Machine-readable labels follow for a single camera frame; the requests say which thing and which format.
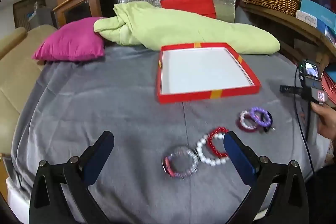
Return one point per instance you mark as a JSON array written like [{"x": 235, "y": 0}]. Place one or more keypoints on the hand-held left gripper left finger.
[{"x": 98, "y": 158}]

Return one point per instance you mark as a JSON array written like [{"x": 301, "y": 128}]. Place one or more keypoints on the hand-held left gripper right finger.
[{"x": 240, "y": 158}]

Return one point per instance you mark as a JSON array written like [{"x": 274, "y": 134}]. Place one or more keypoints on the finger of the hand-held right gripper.
[{"x": 288, "y": 89}]

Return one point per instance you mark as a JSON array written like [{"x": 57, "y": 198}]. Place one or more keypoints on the red shallow cardboard box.
[{"x": 204, "y": 71}]

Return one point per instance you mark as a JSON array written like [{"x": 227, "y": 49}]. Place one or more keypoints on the person's right hand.
[{"x": 326, "y": 121}]

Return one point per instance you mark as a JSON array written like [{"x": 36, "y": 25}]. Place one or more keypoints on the grey blanket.
[{"x": 105, "y": 98}]

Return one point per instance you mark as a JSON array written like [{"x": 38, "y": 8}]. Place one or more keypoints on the wooden shelf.
[{"x": 294, "y": 24}]

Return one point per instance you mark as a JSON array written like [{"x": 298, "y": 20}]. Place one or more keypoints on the blue and white box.
[{"x": 315, "y": 14}]

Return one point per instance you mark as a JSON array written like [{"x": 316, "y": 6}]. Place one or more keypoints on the person's dark clothing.
[{"x": 325, "y": 192}]

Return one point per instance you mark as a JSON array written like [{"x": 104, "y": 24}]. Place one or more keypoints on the beige sofa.
[{"x": 18, "y": 69}]

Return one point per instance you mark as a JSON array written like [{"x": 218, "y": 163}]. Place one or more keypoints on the magenta pillow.
[{"x": 71, "y": 41}]

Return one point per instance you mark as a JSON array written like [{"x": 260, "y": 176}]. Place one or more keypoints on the light green quilt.
[{"x": 183, "y": 27}]

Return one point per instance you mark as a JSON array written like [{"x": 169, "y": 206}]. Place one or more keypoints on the red pillow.
[{"x": 191, "y": 5}]

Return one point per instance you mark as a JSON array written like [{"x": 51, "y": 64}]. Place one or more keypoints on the window grille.
[{"x": 29, "y": 14}]

